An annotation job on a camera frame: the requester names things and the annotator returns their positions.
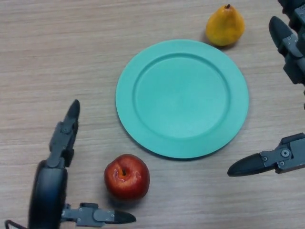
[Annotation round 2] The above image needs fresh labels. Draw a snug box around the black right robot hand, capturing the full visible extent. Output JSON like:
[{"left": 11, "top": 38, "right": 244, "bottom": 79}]
[{"left": 227, "top": 0, "right": 305, "bottom": 177}]

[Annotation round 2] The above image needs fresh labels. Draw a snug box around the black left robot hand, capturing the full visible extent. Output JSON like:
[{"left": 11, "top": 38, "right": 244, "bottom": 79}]
[{"left": 28, "top": 99, "right": 137, "bottom": 229}]

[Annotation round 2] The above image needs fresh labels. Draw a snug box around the red apple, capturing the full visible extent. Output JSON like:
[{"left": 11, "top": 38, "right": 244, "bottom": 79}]
[{"left": 103, "top": 154, "right": 150, "bottom": 200}]

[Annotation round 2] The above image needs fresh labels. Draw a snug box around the green round plate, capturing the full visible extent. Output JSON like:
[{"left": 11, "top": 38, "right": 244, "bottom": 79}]
[{"left": 115, "top": 39, "right": 250, "bottom": 160}]

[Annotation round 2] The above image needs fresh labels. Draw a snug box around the yellow pear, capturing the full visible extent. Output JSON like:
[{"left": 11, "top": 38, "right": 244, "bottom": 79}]
[{"left": 205, "top": 4, "right": 245, "bottom": 47}]

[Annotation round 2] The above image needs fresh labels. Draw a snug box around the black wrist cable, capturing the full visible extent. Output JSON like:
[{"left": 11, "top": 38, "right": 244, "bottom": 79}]
[{"left": 4, "top": 219, "right": 30, "bottom": 229}]

